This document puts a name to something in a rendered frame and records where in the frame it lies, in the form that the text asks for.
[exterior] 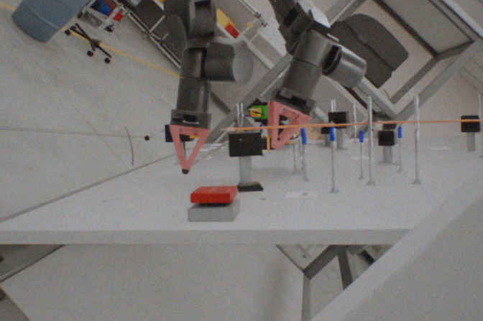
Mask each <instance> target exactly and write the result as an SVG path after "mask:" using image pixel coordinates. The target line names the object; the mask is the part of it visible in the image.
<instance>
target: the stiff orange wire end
mask: <svg viewBox="0 0 483 321"><path fill-rule="evenodd" d="M323 126H335V123H329V124H299V126H265V127H248V128H226V129H220V131H223V130H226V131H237V130H254V129H288V128H305V127H323Z"/></svg>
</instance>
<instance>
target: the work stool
mask: <svg viewBox="0 0 483 321"><path fill-rule="evenodd" d="M120 2H121V3H120V4H119V5H117V7H116V8H115V10H113V12H112V13H111V14H110V15H109V17H108V18H107V19H105V20H104V21H103V20H102V19H101V18H100V17H98V16H97V15H95V14H94V13H92V12H88V13H90V14H93V15H95V16H97V17H98V18H99V19H100V20H101V21H102V22H103V24H102V25H101V26H99V25H98V24H97V23H96V22H95V21H94V20H93V18H91V17H90V15H89V14H88V16H89V17H90V18H91V20H93V22H94V23H95V24H96V25H98V26H99V28H98V29H97V30H98V31H99V32H101V31H102V30H103V31H105V30H104V27H105V26H107V25H108V23H109V22H110V21H111V19H112V18H113V17H114V16H115V15H116V13H117V12H118V11H120V10H121V8H122V7H123V5H125V6H126V7H127V8H129V10H130V11H133V12H134V13H135V12H138V10H137V9H138V8H137V6H136V5H135V4H134V3H133V2H132V1H130V0H120ZM108 26H109V25H108ZM76 27H77V28H79V29H80V31H81V32H82V33H81V32H80V31H78V30H77V29H76ZM109 27H110V26H109ZM110 28H111V27H110ZM70 29H71V30H73V32H75V33H76V34H78V35H80V36H82V37H84V38H85V39H87V40H88V41H89V42H90V45H91V50H93V51H96V48H97V49H98V48H99V49H100V50H101V51H102V52H103V53H104V54H106V55H107V56H108V57H106V58H105V59H104V61H105V63H106V64H109V63H111V60H110V58H112V55H110V54H109V53H108V52H106V51H105V50H104V49H103V48H101V46H100V44H99V43H102V41H101V40H99V39H91V38H90V37H89V36H88V35H87V34H86V32H85V31H84V29H83V28H82V27H81V26H80V25H79V24H77V23H75V26H71V27H70ZM111 29H112V28H111ZM112 30H113V29H112ZM113 31H114V30H113ZM105 32H106V31H105ZM114 32H115V31H114ZM64 33H66V34H67V36H69V35H71V32H70V30H69V29H67V30H66V31H65V32H64ZM106 33H108V32H106ZM115 33H116V32H115ZM108 34H109V35H110V36H111V37H113V36H112V35H111V34H110V33H108ZM116 36H117V37H118V34H117V33H116ZM113 38H115V37H113ZM118 38H119V37H118ZM118 38H115V39H118ZM95 46H96V47H95ZM87 55H88V56H90V57H92V56H93V52H91V51H88V52H87ZM109 57H110V58H109Z"/></svg>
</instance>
